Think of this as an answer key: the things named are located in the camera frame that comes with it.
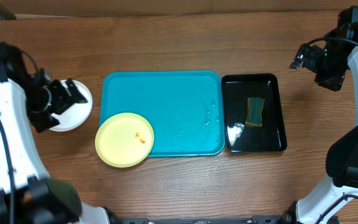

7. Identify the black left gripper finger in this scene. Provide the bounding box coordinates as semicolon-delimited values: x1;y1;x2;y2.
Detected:
50;79;71;108
65;78;88;104

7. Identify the white plate with stain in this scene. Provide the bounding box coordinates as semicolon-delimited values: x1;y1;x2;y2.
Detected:
50;80;93;132

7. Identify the yellow plate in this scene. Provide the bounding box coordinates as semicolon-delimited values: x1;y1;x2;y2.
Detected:
95;113;154;168

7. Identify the green yellow sponge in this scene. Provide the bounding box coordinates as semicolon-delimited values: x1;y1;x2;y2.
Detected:
244;97;265;128

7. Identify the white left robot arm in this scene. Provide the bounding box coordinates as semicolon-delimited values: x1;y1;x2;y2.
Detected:
0;42;119;224

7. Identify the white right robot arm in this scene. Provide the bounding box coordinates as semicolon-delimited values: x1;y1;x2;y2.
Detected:
281;22;358;224

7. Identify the black plastic tray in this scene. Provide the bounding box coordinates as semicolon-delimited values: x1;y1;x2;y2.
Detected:
221;73;287;153

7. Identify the teal plastic tray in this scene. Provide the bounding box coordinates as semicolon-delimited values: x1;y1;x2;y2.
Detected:
99;70;225;157

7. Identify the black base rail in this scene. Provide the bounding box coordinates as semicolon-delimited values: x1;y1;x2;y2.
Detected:
107;215;282;224

